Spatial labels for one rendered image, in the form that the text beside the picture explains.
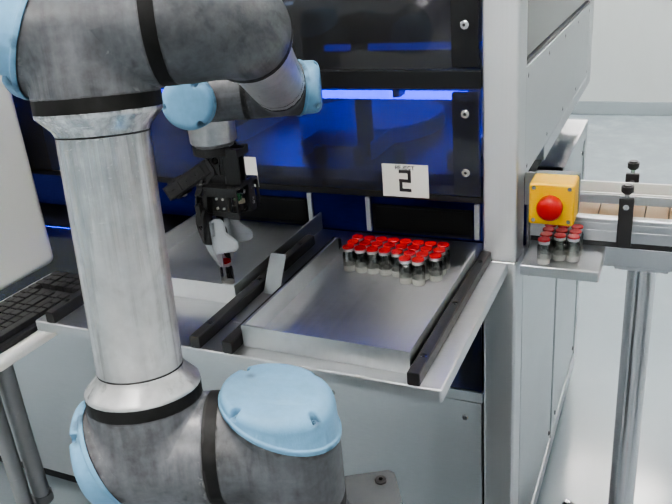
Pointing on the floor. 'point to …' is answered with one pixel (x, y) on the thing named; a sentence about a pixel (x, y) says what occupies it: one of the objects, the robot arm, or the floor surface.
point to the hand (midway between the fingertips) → (221, 256)
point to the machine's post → (503, 237)
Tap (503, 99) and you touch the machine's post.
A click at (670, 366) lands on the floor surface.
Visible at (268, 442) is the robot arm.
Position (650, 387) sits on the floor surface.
